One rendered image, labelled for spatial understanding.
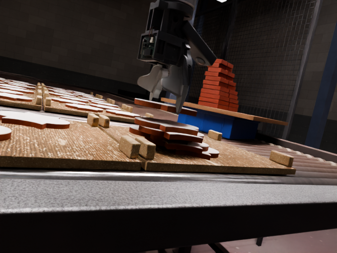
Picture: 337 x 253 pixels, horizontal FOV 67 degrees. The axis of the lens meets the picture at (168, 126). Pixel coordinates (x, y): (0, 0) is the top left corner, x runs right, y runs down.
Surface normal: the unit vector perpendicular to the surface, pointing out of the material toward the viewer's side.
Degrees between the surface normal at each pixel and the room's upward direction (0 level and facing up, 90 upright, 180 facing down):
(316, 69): 90
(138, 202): 0
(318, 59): 90
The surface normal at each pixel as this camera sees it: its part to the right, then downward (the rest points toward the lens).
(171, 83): 0.57, -0.22
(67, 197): 0.19, -0.98
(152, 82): 0.36, 0.56
